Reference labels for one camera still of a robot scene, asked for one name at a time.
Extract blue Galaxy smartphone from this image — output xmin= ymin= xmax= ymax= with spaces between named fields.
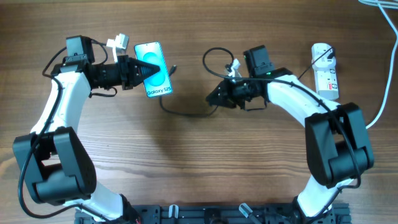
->
xmin=134 ymin=42 xmax=173 ymax=98

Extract black USB charger cable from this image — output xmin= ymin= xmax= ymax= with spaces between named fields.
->
xmin=159 ymin=47 xmax=335 ymax=118

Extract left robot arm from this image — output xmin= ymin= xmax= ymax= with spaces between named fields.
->
xmin=12 ymin=34 xmax=160 ymax=223

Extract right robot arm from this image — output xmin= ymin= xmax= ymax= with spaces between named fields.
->
xmin=206 ymin=45 xmax=374 ymax=223

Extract black charger plug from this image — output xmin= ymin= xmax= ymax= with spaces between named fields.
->
xmin=327 ymin=47 xmax=335 ymax=59

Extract white power strip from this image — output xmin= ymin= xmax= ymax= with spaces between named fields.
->
xmin=311 ymin=43 xmax=339 ymax=100

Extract left camera black cable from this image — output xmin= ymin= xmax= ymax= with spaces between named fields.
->
xmin=17 ymin=38 xmax=119 ymax=219

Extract camera black cable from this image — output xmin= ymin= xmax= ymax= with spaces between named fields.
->
xmin=202 ymin=47 xmax=362 ymax=218
xmin=17 ymin=38 xmax=119 ymax=219

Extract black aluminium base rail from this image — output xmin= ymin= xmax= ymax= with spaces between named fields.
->
xmin=74 ymin=203 xmax=352 ymax=224

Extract right camera black cable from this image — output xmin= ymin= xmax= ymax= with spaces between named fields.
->
xmin=202 ymin=47 xmax=362 ymax=218

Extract white power strip cord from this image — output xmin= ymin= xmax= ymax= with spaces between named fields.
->
xmin=365 ymin=0 xmax=398 ymax=130

